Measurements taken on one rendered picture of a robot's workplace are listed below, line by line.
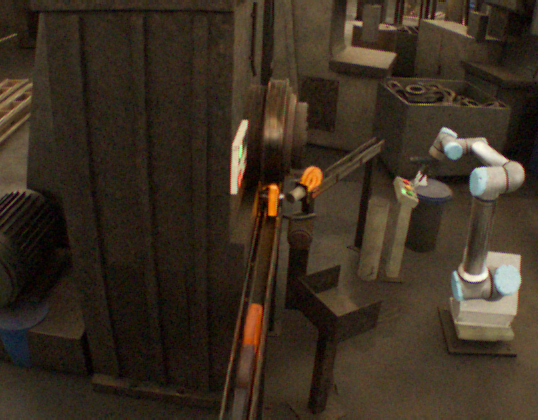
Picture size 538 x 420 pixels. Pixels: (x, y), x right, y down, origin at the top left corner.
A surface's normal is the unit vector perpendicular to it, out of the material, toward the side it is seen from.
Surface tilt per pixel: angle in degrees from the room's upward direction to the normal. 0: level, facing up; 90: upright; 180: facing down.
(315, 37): 90
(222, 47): 90
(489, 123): 90
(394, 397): 0
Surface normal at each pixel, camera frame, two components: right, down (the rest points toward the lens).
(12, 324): 0.05, -0.87
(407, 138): 0.18, 0.48
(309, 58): -0.32, 0.44
